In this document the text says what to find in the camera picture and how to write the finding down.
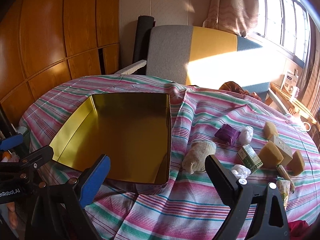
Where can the red cloth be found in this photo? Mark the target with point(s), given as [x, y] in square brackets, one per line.
[298, 230]

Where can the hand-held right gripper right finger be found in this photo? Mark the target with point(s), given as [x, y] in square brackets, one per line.
[221, 177]

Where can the grey bed rail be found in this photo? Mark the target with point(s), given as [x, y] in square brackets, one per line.
[275, 100]

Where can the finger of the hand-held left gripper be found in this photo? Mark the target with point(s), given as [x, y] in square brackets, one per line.
[37, 158]
[11, 141]

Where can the beige ointment box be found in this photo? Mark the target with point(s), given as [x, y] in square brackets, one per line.
[283, 150]

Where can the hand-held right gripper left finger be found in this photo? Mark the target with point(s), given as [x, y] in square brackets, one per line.
[97, 177]

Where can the black rolled mat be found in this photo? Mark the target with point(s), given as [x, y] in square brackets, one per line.
[141, 42]

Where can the person's left hand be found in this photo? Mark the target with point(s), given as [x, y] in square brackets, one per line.
[11, 213]

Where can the wooden side table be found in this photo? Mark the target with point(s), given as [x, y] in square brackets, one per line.
[295, 103]

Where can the gold tin box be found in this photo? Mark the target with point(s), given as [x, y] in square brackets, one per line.
[125, 135]

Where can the purple snack packet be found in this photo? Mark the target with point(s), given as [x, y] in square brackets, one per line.
[226, 133]

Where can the white foam board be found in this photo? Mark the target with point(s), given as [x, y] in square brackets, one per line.
[132, 67]

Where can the printed pink curtain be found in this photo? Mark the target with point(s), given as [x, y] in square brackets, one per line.
[230, 5]

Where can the striped blanket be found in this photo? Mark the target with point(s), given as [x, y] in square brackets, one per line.
[200, 105]

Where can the green and white packet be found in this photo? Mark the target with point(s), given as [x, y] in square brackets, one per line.
[283, 187]

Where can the wooden wardrobe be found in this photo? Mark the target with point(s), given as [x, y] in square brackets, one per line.
[50, 30]

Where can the white carton box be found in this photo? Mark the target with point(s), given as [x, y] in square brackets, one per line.
[288, 81]

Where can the brown cloth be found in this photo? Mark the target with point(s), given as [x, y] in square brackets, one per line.
[232, 86]

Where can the yellow sponge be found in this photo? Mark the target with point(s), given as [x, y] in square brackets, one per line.
[296, 162]
[270, 155]
[270, 128]

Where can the striped brown curtain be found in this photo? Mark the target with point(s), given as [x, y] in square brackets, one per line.
[312, 87]

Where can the window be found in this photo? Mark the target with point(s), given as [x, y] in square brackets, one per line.
[282, 12]

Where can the grey yellow blue mattress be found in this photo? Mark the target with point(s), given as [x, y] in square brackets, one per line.
[170, 50]

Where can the white mug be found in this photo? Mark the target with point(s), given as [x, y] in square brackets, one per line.
[307, 126]

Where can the small white plastic bag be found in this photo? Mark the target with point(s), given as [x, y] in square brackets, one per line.
[240, 170]

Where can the large white plastic bag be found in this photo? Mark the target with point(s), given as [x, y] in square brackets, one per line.
[246, 133]

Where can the beige knitted sock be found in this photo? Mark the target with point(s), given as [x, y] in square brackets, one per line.
[197, 155]

